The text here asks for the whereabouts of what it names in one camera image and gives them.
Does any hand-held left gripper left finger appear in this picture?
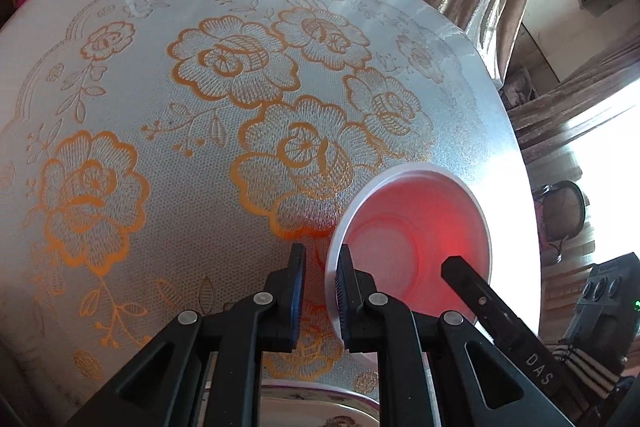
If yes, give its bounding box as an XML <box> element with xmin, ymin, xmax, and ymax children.
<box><xmin>65</xmin><ymin>243</ymin><xmax>307</xmax><ymax>427</ymax></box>

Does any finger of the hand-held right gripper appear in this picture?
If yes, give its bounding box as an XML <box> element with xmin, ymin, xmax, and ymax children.
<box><xmin>440</xmin><ymin>255</ymin><xmax>567</xmax><ymax>402</ymax></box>

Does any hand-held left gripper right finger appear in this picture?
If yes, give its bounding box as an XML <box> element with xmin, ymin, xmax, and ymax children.
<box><xmin>334</xmin><ymin>244</ymin><xmax>576</xmax><ymax>427</ymax></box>

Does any red plastic bowl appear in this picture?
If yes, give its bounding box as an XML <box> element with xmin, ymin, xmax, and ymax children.
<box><xmin>324</xmin><ymin>164</ymin><xmax>495</xmax><ymax>343</ymax></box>

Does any pink rimmed floral plate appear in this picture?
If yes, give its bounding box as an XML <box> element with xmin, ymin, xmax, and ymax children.
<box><xmin>260</xmin><ymin>379</ymin><xmax>386</xmax><ymax>427</ymax></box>

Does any dark round back chair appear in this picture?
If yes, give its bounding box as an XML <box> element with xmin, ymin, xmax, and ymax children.
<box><xmin>532</xmin><ymin>181</ymin><xmax>586</xmax><ymax>264</ymax></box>

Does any black speaker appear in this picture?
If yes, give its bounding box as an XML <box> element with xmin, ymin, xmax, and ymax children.
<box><xmin>565</xmin><ymin>252</ymin><xmax>640</xmax><ymax>348</ymax></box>

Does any floral lace tablecloth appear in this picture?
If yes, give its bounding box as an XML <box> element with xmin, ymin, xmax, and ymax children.
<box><xmin>0</xmin><ymin>0</ymin><xmax>543</xmax><ymax>427</ymax></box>

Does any brown side curtain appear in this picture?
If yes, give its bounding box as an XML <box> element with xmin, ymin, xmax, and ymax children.
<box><xmin>500</xmin><ymin>42</ymin><xmax>640</xmax><ymax>148</ymax></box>

